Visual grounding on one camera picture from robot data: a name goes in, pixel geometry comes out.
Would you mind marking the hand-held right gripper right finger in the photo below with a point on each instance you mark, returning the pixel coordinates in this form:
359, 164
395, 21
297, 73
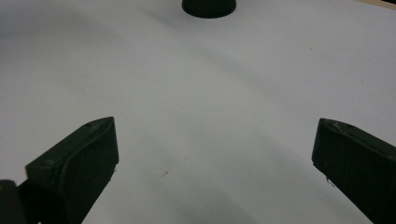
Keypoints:
358, 165

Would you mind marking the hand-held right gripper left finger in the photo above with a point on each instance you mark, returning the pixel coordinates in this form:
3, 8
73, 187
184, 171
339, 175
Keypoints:
77, 168

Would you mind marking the black mesh pen holder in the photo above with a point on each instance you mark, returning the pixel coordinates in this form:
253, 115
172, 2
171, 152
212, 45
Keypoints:
208, 7

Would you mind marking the wooden table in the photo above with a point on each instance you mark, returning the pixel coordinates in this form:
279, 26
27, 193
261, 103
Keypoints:
381, 3

